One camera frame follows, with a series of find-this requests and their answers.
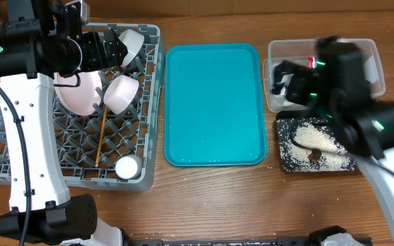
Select grey bowl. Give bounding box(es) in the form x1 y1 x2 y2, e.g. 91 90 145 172
118 29 144 68

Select pink bowl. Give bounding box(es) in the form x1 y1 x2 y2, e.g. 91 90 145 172
103 75 140 114

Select large white plate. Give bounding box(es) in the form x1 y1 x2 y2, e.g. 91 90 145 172
53 71 102 116

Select white cup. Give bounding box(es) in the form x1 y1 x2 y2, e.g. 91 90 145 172
114 154 143 180

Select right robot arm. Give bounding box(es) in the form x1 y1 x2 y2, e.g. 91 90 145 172
269 58 394 240

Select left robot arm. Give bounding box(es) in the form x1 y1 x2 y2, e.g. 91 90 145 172
0 31 131 245

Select red snack wrapper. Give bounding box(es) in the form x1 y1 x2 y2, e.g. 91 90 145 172
306 56 317 69

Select clear plastic bin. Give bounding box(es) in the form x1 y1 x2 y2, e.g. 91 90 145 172
263 38 386 113

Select black tray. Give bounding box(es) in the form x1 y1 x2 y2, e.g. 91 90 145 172
274 108 358 174

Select spilled rice pile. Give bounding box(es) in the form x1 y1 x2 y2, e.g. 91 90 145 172
278 119 354 173

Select brown food scrap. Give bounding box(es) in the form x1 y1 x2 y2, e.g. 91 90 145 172
308 148 322 163

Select grey plastic dish rack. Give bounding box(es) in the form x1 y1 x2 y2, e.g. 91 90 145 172
0 19 166 192

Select teal plastic tray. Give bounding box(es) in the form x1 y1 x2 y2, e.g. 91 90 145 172
164 43 267 167

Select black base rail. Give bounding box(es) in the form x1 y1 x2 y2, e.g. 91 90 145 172
131 236 311 246

